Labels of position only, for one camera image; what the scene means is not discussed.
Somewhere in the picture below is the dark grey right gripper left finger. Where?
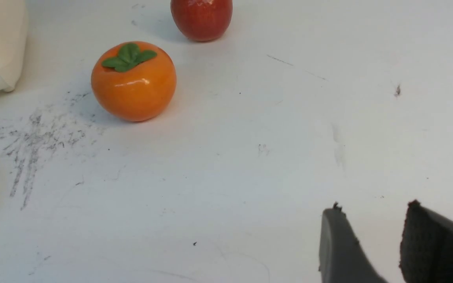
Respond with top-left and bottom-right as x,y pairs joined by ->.
319,203 -> 386,283

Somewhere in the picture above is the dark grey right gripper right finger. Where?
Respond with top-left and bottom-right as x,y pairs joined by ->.
399,200 -> 453,283

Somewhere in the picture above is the red apple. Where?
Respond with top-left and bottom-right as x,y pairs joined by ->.
170,0 -> 233,42

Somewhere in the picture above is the orange persimmon with green leaf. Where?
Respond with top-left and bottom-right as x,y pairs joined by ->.
90,41 -> 177,122

